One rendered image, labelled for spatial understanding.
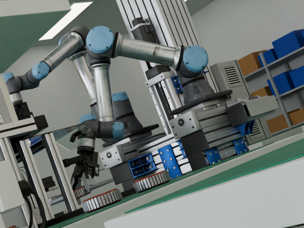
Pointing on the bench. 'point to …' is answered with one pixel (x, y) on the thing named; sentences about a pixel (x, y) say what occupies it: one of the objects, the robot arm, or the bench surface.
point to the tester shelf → (23, 128)
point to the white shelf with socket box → (11, 40)
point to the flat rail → (33, 149)
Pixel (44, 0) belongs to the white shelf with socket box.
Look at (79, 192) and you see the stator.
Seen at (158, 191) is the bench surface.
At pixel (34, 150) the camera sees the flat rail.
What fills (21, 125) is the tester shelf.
